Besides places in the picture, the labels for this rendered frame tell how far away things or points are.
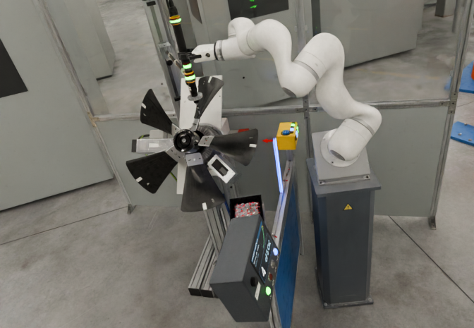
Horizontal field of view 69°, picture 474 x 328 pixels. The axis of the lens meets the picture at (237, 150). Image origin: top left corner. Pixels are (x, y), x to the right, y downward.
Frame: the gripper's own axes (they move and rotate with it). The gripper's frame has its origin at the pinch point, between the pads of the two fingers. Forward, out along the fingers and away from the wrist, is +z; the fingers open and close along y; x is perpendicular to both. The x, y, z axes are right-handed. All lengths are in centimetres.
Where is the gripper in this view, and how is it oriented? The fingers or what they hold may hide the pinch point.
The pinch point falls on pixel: (184, 54)
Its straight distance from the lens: 157.0
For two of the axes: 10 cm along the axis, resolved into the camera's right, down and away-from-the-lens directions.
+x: -1.7, -8.3, -5.3
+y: 2.4, -5.5, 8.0
